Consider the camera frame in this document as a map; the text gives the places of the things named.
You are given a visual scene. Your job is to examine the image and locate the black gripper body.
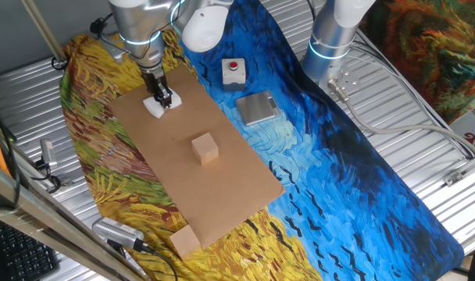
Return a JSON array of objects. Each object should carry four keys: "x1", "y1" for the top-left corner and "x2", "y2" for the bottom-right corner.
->
[{"x1": 140, "y1": 69, "x2": 169, "y2": 94}]

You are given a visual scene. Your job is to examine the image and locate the white sponge block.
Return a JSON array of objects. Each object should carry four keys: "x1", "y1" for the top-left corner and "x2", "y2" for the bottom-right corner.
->
[{"x1": 142, "y1": 90, "x2": 183, "y2": 119}]

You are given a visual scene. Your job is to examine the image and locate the grey box red button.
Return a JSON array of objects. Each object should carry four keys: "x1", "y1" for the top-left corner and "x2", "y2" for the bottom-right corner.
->
[{"x1": 221, "y1": 57, "x2": 247, "y2": 93}]

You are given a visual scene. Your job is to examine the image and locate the silver kitchen scale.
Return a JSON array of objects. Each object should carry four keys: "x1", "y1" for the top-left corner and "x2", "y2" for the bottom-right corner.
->
[{"x1": 234, "y1": 90, "x2": 282, "y2": 126}]

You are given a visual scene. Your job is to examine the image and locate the brown cardboard sheet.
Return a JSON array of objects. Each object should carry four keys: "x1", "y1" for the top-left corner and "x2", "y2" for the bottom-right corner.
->
[{"x1": 109, "y1": 64, "x2": 286, "y2": 251}]

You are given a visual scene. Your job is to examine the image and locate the thin metal rod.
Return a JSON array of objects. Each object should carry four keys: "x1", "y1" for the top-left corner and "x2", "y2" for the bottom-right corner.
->
[{"x1": 20, "y1": 0, "x2": 69, "y2": 66}]

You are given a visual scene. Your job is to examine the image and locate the silver robot mounting plate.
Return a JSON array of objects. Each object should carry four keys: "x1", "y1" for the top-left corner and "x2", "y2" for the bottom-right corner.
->
[{"x1": 319, "y1": 64, "x2": 363, "y2": 97}]

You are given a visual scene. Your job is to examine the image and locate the blue yellow painted tablecloth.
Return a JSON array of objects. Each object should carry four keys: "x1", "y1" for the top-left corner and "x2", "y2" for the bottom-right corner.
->
[{"x1": 59, "y1": 0, "x2": 466, "y2": 281}]

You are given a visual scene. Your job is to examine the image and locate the black keyboard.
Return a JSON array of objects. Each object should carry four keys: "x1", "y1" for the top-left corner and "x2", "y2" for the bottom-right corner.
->
[{"x1": 0, "y1": 218, "x2": 61, "y2": 281}]

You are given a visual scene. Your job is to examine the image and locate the orange green painted cloth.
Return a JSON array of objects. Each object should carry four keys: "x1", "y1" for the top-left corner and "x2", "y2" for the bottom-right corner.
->
[{"x1": 358, "y1": 0, "x2": 475, "y2": 126}]

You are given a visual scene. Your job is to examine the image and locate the white sign red letters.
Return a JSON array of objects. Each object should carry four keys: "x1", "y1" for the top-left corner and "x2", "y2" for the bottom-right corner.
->
[{"x1": 448, "y1": 108, "x2": 475, "y2": 155}]

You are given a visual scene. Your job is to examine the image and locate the black round cable wrap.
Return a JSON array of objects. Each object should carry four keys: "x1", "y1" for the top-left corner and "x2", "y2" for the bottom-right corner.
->
[{"x1": 89, "y1": 16, "x2": 109, "y2": 38}]

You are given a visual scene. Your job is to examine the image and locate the small silver depth camera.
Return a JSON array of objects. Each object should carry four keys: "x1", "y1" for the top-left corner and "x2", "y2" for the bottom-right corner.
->
[{"x1": 39, "y1": 138, "x2": 59, "y2": 171}]

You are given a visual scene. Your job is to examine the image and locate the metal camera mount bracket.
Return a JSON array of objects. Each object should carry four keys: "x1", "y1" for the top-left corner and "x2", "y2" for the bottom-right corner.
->
[{"x1": 45, "y1": 171, "x2": 75, "y2": 192}]

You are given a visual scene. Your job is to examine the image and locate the silver ribbed camera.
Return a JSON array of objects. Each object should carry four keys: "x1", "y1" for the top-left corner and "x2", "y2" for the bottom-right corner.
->
[{"x1": 91, "y1": 216, "x2": 145, "y2": 253}]

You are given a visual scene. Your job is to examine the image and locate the black camera cable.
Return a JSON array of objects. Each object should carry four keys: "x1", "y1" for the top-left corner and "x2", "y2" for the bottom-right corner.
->
[{"x1": 139, "y1": 241, "x2": 180, "y2": 281}]

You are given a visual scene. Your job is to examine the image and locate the aluminium frame beam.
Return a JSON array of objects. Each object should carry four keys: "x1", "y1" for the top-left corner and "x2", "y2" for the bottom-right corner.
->
[{"x1": 0, "y1": 158, "x2": 148, "y2": 281}]

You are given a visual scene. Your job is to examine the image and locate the grey hose metal connector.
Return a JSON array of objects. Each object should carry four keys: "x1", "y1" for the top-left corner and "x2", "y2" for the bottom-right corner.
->
[{"x1": 326, "y1": 77, "x2": 475, "y2": 159}]

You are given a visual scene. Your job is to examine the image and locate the aluminium corner bracket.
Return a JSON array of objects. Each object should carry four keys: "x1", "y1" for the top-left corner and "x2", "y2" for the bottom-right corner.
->
[{"x1": 442, "y1": 150, "x2": 475, "y2": 187}]

